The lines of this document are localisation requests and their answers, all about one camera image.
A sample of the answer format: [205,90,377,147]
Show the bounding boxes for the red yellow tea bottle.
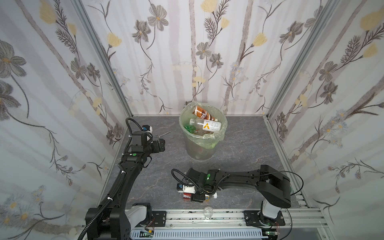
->
[183,193,218,201]

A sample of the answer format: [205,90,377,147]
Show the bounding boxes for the white label bottle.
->
[189,118,222,133]

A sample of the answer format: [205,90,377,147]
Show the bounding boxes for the brown coffee bottle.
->
[193,106,218,122]

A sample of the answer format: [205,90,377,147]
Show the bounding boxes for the green soda bottle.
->
[184,125,197,134]

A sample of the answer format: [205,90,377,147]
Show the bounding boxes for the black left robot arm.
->
[78,118,165,240]

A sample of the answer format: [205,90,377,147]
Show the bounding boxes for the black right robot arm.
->
[171,165,298,229]

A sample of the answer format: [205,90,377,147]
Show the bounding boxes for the green translucent bin liner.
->
[179,101,229,150]

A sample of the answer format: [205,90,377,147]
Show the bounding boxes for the green plastic waste bin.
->
[179,102,228,161]

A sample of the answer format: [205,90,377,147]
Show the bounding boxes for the small metal scissors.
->
[158,130,172,139]

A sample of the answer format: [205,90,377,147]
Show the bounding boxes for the clear glass bulb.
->
[203,207,214,219]

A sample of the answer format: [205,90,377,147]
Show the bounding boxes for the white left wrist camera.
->
[142,125,153,133]

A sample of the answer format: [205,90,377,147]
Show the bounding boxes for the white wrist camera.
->
[177,184,196,194]
[142,125,153,133]

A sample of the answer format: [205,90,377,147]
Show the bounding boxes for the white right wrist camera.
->
[177,184,196,194]

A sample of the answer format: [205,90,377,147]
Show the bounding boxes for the white slotted cable duct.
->
[130,229,268,240]

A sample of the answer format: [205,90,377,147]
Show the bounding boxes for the aluminium rail base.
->
[80,208,326,232]

